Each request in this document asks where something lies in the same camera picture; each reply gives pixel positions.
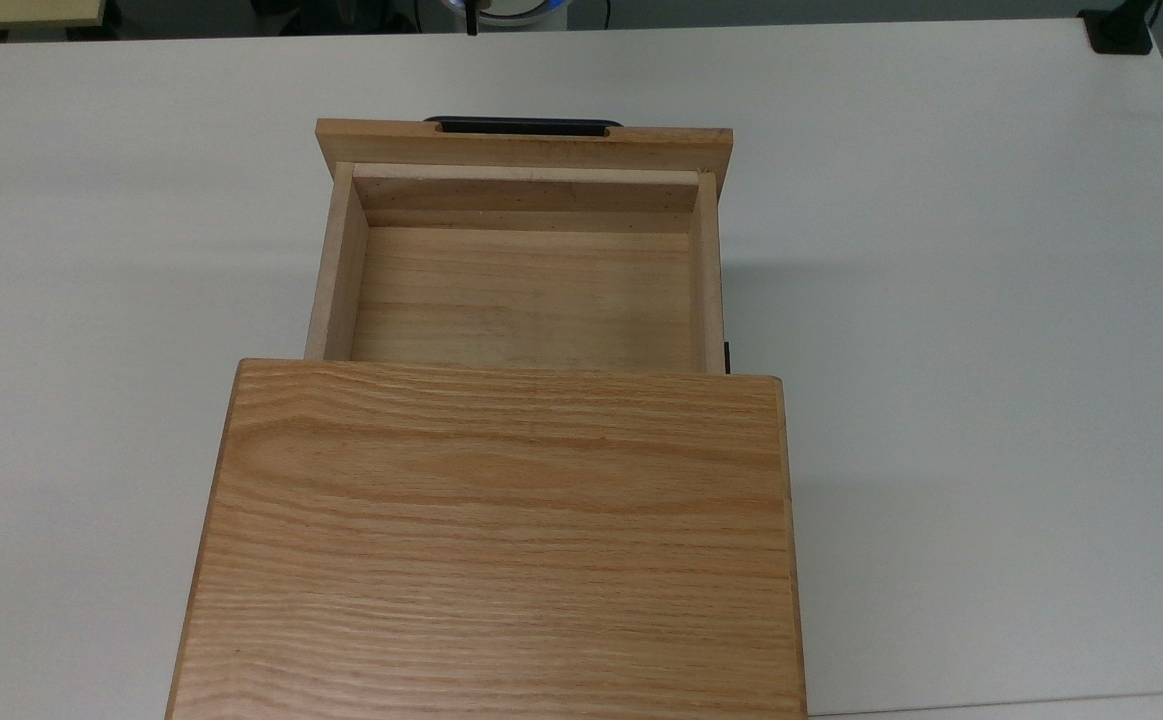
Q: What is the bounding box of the oak wooden drawer with handle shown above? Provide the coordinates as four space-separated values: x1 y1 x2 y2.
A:
303 118 735 375

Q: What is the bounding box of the beige wooden side table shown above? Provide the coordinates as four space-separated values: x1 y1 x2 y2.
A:
0 0 108 33

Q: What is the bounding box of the light oak wooden cabinet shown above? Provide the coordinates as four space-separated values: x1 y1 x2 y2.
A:
165 358 809 720

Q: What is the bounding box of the black metal drawer handle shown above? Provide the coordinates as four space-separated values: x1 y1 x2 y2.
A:
423 116 624 137

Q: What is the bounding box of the black table clamp mount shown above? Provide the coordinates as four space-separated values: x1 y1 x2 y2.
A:
1079 0 1163 56

